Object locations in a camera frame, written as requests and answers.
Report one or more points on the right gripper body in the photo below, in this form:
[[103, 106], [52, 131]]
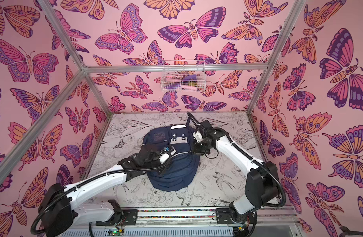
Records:
[[201, 147]]

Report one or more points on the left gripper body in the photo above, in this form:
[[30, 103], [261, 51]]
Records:
[[154, 165]]

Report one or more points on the navy blue backpack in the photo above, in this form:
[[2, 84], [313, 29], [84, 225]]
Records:
[[185, 162]]

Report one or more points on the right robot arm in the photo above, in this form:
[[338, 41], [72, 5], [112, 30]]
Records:
[[263, 187]]

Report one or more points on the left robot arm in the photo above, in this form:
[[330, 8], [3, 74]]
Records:
[[57, 212]]

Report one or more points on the green circuit board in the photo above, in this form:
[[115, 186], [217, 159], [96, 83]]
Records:
[[115, 232]]

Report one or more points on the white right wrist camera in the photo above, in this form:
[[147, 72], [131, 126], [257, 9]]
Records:
[[198, 136]]

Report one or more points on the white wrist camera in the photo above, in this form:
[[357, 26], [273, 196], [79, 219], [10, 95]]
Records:
[[198, 136], [166, 153]]

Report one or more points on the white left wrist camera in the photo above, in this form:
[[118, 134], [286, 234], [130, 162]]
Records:
[[166, 153]]

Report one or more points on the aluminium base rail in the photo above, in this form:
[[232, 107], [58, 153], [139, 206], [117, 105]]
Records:
[[212, 221]]

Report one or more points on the white wire basket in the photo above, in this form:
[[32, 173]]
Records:
[[183, 75]]

